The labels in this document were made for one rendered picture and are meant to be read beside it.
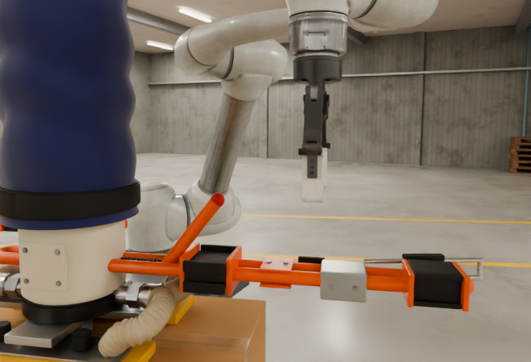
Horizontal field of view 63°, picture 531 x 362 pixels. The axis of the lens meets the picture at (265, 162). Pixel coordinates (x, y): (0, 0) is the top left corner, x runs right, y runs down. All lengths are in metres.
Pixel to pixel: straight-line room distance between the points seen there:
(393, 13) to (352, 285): 0.43
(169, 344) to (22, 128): 0.42
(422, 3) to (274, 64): 0.54
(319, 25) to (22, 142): 0.47
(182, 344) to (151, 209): 0.72
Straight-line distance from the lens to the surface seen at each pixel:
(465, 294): 0.70
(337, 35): 0.66
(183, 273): 0.72
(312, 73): 0.65
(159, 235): 1.47
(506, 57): 13.99
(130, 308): 0.82
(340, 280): 0.69
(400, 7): 0.76
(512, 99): 13.90
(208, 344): 0.80
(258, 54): 1.19
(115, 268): 0.78
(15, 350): 0.81
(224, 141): 1.34
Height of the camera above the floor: 1.32
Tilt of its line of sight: 6 degrees down
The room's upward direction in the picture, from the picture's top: straight up
